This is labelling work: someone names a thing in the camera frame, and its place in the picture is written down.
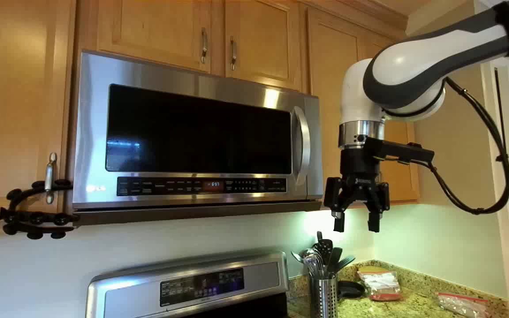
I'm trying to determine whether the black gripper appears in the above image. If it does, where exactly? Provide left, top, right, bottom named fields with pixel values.
left=324, top=144, right=393, bottom=232

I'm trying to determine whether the wooden cabinet door beside microwave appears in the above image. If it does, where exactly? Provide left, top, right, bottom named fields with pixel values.
left=304, top=6, right=423, bottom=204

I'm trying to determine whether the stainless steel microwave housing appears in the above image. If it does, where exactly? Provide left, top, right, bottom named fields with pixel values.
left=67, top=49, right=326, bottom=227

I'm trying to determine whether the wooden cabinet door above microwave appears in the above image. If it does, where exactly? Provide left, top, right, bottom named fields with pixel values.
left=223, top=0, right=304, bottom=91
left=94, top=0, right=216, bottom=73

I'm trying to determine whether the wooden cabinet door with tripod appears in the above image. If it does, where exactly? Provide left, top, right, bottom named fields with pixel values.
left=0, top=0, right=78, bottom=225

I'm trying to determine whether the black kitchen utensil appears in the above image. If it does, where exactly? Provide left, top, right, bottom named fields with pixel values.
left=315, top=229, right=345, bottom=278

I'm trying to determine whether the green kitchen utensil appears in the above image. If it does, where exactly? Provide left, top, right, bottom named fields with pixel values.
left=331, top=252, right=357, bottom=277

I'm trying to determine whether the silver kitchen utensil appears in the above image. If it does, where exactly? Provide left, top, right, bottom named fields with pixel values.
left=290, top=246, right=322, bottom=278

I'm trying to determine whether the red food package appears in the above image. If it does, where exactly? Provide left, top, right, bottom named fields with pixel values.
left=357, top=264, right=405, bottom=303

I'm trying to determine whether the black small dish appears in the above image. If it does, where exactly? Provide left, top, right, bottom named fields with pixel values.
left=336, top=278, right=366, bottom=299

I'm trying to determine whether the metal utensil holder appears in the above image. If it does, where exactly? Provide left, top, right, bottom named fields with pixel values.
left=310, top=273, right=341, bottom=318

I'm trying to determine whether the clear red food bag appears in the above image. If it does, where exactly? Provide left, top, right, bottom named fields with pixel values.
left=437, top=291, right=499, bottom=318

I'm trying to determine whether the stainless steel stove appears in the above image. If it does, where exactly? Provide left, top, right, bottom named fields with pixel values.
left=85, top=250, right=294, bottom=318

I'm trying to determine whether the black flexible tripod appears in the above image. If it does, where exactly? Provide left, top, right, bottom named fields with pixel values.
left=0, top=178, right=82, bottom=241

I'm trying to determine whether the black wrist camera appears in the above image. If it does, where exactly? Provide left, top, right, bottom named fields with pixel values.
left=364, top=135, right=437, bottom=165

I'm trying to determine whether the metal cabinet handle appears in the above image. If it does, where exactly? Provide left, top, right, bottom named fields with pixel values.
left=198, top=26, right=211, bottom=66
left=228, top=34, right=241, bottom=73
left=43, top=149, right=60, bottom=206

